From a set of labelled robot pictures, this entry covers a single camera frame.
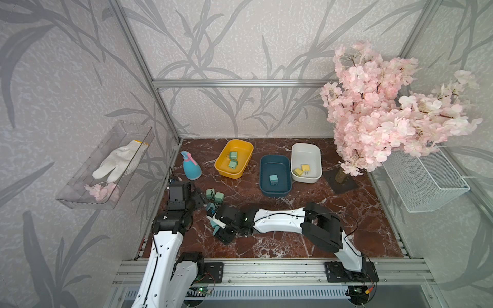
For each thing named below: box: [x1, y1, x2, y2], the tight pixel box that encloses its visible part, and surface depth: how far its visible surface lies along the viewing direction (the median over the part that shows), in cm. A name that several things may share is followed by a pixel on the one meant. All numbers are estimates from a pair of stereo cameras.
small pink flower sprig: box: [84, 182, 121, 203], surface depth 60 cm
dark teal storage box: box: [259, 154, 293, 198], surface depth 102 cm
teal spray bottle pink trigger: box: [179, 150, 203, 181], surface depth 99 cm
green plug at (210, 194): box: [206, 188, 216, 201], surface depth 96 cm
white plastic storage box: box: [290, 142, 323, 184], surface depth 109 cm
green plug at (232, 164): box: [228, 160, 239, 170], surface depth 107 cm
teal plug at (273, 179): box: [268, 173, 279, 187], surface depth 101 cm
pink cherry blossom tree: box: [319, 41, 483, 185], surface depth 56 cm
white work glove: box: [92, 139, 149, 183], surface depth 68 cm
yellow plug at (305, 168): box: [301, 164, 311, 175], surface depth 107 cm
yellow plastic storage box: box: [214, 139, 255, 180], surface depth 111 cm
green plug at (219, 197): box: [214, 191, 225, 204], surface depth 95 cm
